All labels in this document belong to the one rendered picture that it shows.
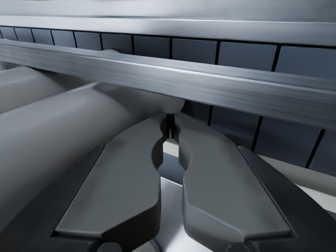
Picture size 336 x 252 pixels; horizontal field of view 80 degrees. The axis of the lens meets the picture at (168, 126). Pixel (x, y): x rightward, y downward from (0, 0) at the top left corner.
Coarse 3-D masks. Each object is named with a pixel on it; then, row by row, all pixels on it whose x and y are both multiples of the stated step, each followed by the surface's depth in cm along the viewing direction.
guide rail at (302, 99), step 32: (32, 64) 12; (64, 64) 11; (96, 64) 10; (128, 64) 9; (160, 64) 8; (192, 64) 8; (192, 96) 8; (224, 96) 7; (256, 96) 6; (288, 96) 6; (320, 96) 6
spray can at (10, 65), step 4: (0, 60) 16; (0, 64) 15; (4, 64) 15; (8, 64) 16; (12, 64) 16; (16, 64) 16; (20, 64) 16; (0, 68) 15; (4, 68) 15; (8, 68) 15
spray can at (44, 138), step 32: (64, 96) 10; (96, 96) 10; (128, 96) 12; (160, 96) 14; (0, 128) 7; (32, 128) 8; (64, 128) 9; (96, 128) 10; (0, 160) 7; (32, 160) 7; (64, 160) 8; (0, 192) 6; (32, 192) 7; (0, 224) 6
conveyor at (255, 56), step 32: (0, 32) 28; (32, 32) 24; (64, 32) 21; (96, 32) 20; (224, 64) 15; (256, 64) 14; (288, 64) 13; (320, 64) 12; (224, 128) 17; (256, 128) 16; (288, 128) 14; (320, 128) 13; (288, 160) 15; (320, 160) 14
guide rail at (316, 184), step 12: (168, 144) 16; (264, 156) 14; (276, 168) 13; (288, 168) 13; (300, 168) 13; (300, 180) 12; (312, 180) 12; (324, 180) 12; (312, 192) 12; (324, 192) 12; (324, 204) 12
